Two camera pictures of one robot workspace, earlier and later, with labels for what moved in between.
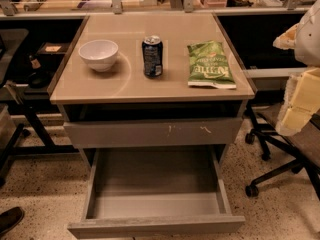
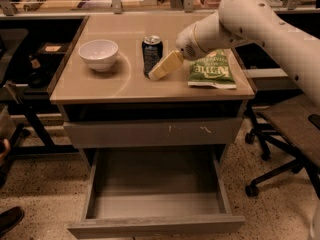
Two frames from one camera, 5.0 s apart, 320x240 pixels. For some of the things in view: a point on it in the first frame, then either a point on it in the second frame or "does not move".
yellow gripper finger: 303,90 to 193,43
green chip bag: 209,66 does not move
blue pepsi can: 152,53 does not move
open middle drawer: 149,191 does not move
